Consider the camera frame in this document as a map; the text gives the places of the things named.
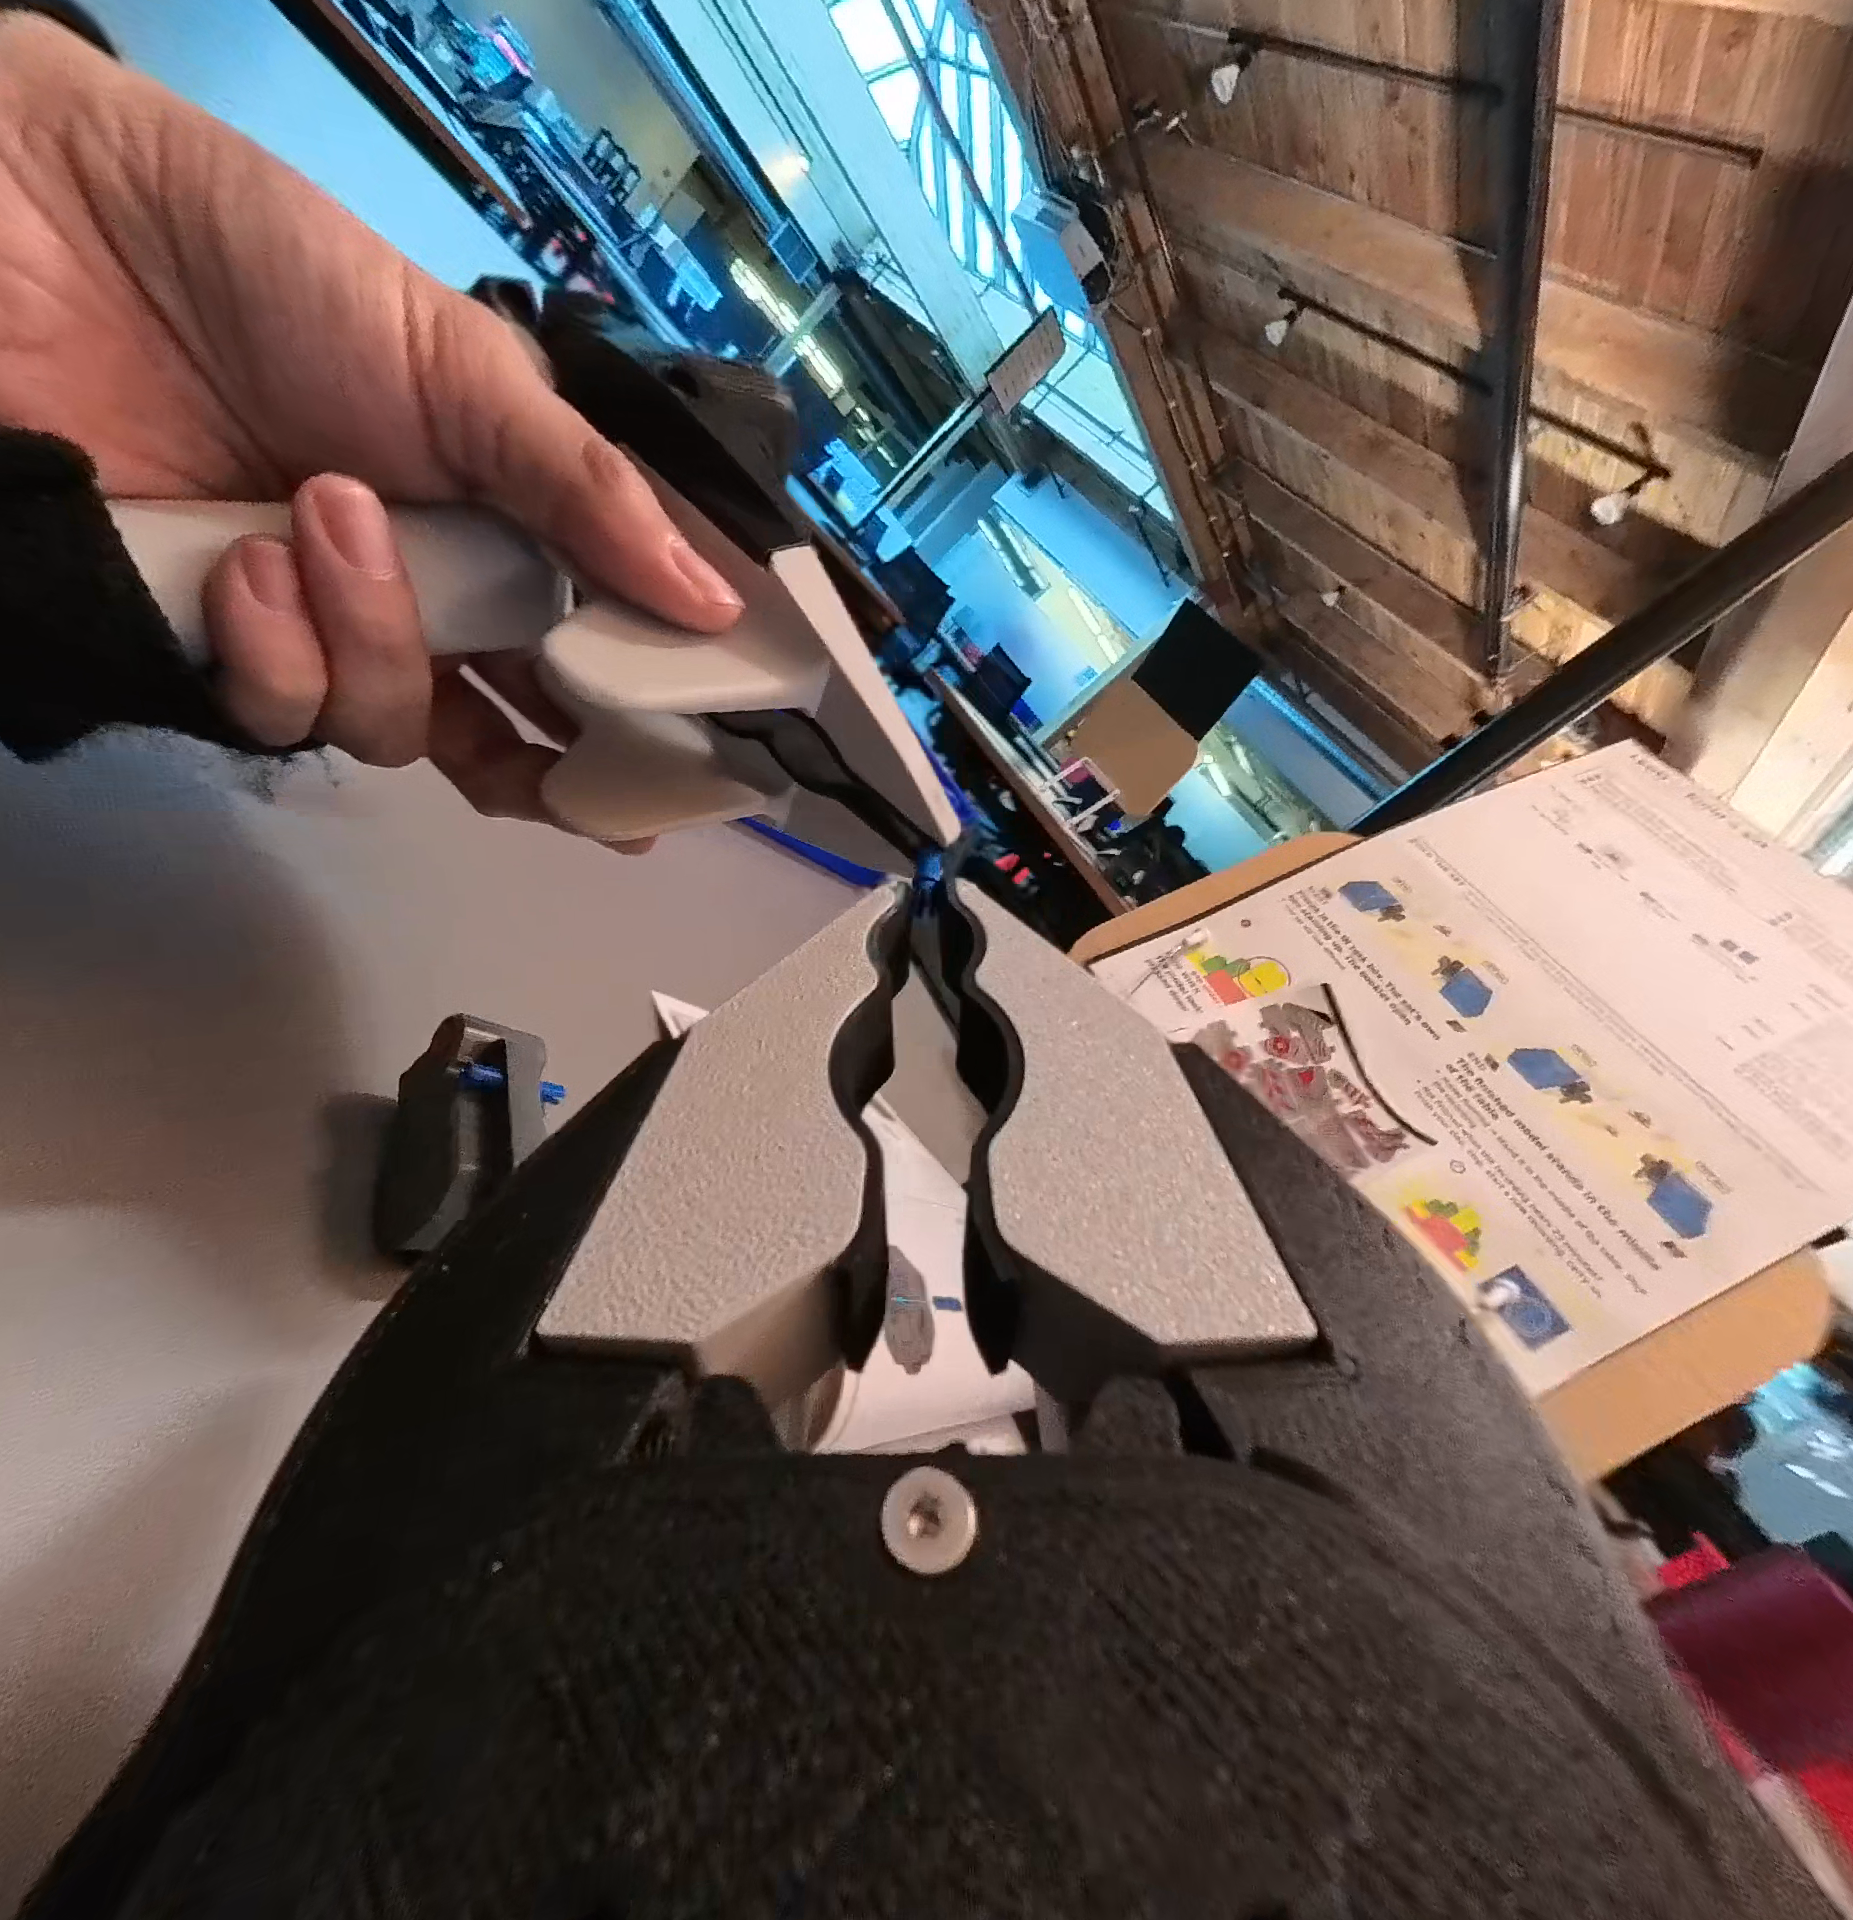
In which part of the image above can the cardboard board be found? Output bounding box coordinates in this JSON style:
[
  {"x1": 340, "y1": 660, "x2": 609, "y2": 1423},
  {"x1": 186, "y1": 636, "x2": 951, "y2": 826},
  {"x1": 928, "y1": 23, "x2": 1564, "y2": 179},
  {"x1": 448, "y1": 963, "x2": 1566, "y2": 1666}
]
[{"x1": 1068, "y1": 833, "x2": 1837, "y2": 1480}]

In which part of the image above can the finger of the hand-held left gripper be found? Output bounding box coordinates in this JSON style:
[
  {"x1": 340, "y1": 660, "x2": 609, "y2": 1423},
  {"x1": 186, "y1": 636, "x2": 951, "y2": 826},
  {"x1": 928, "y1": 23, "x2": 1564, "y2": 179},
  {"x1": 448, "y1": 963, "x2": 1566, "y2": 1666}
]
[
  {"x1": 537, "y1": 542, "x2": 968, "y2": 852},
  {"x1": 541, "y1": 714, "x2": 873, "y2": 846}
]

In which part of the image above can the person's left hand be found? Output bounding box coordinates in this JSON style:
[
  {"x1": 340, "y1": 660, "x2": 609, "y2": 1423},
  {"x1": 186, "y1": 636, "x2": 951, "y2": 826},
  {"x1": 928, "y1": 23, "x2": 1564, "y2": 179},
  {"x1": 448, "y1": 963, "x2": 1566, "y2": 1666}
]
[{"x1": 0, "y1": 14, "x2": 749, "y2": 860}]

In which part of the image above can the black pole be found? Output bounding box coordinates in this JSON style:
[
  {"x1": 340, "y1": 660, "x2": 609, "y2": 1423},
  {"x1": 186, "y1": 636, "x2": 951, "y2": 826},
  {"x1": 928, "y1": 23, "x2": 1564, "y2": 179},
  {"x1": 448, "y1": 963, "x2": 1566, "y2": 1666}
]
[{"x1": 1345, "y1": 435, "x2": 1853, "y2": 836}]

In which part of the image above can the black and tan board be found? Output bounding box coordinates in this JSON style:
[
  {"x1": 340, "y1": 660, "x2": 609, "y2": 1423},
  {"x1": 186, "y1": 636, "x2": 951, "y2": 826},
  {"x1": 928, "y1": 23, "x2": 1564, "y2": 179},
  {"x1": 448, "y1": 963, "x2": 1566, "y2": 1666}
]
[{"x1": 1063, "y1": 598, "x2": 1265, "y2": 819}]

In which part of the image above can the grey toy beam with blue pins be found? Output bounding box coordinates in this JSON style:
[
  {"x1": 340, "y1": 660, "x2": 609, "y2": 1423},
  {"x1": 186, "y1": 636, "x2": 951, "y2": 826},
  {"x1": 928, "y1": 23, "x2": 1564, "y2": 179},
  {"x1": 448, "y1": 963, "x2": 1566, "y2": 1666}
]
[{"x1": 375, "y1": 1012, "x2": 570, "y2": 1259}]

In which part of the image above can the clear bag of toy parts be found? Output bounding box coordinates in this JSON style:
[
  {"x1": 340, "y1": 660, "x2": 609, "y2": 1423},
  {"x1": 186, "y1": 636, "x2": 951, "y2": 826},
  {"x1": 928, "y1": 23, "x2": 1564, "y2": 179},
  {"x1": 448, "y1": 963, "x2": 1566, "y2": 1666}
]
[{"x1": 1188, "y1": 995, "x2": 1415, "y2": 1171}]

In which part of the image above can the printed instruction sheet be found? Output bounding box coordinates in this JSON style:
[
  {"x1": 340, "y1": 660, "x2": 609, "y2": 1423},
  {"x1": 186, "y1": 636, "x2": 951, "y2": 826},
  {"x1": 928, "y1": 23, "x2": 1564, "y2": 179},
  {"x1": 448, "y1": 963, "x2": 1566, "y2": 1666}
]
[{"x1": 1091, "y1": 741, "x2": 1853, "y2": 1397}]

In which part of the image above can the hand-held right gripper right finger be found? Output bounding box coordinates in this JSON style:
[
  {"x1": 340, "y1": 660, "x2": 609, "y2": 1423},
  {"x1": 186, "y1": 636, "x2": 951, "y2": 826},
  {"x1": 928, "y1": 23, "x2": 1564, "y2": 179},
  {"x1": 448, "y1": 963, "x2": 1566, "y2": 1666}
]
[{"x1": 928, "y1": 884, "x2": 1321, "y2": 1402}]

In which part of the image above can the black thin strip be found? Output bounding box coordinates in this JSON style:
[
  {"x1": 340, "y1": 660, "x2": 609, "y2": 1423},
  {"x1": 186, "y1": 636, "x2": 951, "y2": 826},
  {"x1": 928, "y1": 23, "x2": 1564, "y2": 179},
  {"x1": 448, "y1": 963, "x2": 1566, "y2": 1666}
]
[{"x1": 1321, "y1": 979, "x2": 1442, "y2": 1149}]

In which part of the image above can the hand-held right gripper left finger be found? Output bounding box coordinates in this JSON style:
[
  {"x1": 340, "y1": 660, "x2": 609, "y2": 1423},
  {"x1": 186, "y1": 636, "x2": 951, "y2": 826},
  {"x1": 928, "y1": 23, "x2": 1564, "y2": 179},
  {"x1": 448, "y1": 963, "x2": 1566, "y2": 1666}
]
[{"x1": 537, "y1": 882, "x2": 917, "y2": 1397}]

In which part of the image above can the white instruction booklet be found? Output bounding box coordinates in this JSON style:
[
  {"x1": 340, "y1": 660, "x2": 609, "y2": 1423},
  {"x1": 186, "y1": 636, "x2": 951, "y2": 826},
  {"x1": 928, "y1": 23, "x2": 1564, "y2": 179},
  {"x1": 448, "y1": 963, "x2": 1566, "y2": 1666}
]
[{"x1": 647, "y1": 982, "x2": 1050, "y2": 1454}]

